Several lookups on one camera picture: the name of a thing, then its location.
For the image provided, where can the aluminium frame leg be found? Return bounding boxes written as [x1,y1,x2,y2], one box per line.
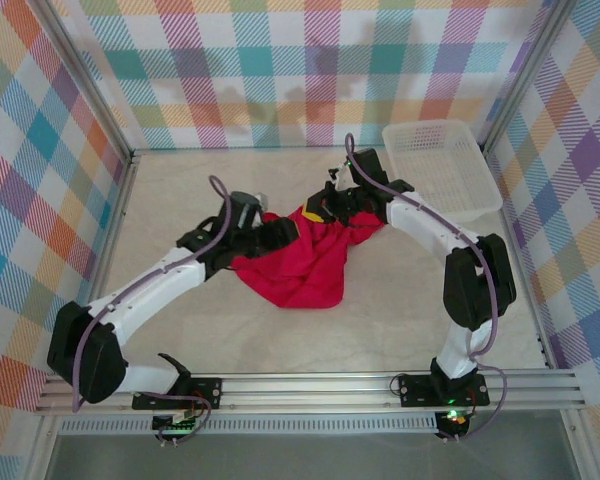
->
[27,413,64,480]
[559,410,597,480]

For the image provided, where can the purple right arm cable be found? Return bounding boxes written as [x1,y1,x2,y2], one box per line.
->
[343,132,510,444]

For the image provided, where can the red t-shirt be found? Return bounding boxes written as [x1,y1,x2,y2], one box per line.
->
[229,202,386,310]

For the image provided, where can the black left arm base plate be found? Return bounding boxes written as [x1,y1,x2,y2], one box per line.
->
[131,377,224,412]

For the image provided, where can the thin aluminium table rail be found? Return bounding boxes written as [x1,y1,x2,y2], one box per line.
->
[132,144,484,152]

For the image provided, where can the aluminium table side rail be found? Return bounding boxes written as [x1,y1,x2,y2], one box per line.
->
[87,149,142,311]
[479,149,556,374]

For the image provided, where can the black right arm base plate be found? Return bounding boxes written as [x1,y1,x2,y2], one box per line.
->
[397,372,491,407]

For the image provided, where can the aluminium frame post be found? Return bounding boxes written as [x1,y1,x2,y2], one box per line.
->
[38,0,136,164]
[479,0,579,154]

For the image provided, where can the white perforated plastic basket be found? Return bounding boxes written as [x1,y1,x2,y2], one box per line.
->
[382,119,505,224]

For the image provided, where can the grey slotted cable duct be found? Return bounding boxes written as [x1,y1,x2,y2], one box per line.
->
[59,412,439,435]

